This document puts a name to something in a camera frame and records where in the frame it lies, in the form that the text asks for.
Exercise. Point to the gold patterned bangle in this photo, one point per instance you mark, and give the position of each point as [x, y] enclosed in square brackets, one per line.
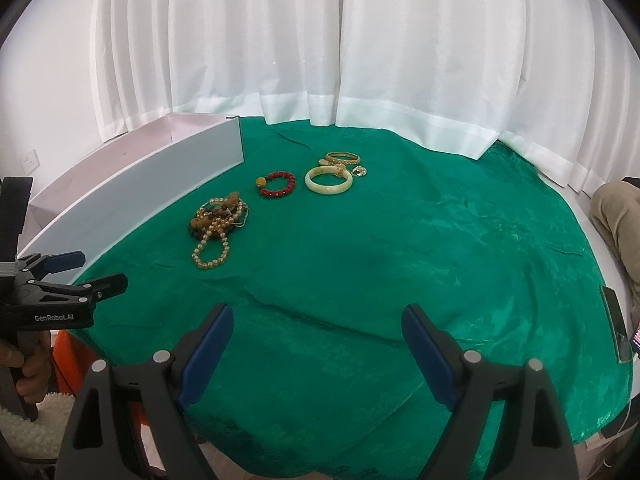
[342, 155]

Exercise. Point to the person's left hand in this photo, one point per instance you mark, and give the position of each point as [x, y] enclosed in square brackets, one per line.
[27, 377]

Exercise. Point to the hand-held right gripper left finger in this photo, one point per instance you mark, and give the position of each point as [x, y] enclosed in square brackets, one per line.
[207, 355]

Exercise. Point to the white box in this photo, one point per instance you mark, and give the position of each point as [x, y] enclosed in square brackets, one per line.
[125, 195]

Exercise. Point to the white curtain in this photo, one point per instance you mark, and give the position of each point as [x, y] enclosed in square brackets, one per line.
[320, 40]

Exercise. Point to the green velvet cloth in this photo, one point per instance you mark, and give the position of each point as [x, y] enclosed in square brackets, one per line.
[350, 260]

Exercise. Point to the black smartphone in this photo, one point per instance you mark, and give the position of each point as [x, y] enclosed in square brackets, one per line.
[616, 320]

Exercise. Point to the orange object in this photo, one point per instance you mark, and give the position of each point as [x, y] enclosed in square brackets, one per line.
[67, 355]

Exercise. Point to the gold pendant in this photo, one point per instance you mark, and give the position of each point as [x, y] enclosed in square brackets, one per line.
[359, 171]

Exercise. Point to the pale jade bangle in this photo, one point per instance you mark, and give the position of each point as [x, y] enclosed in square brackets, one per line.
[325, 189]

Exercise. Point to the person's leg in khaki trousers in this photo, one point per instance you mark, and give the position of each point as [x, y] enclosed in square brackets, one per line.
[617, 220]

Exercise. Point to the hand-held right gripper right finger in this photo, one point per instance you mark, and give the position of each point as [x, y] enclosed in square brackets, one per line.
[430, 355]

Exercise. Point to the white wall socket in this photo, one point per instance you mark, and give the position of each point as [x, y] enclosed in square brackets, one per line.
[29, 161]

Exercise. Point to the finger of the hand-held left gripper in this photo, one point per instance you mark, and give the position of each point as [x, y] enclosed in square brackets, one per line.
[95, 289]
[62, 261]

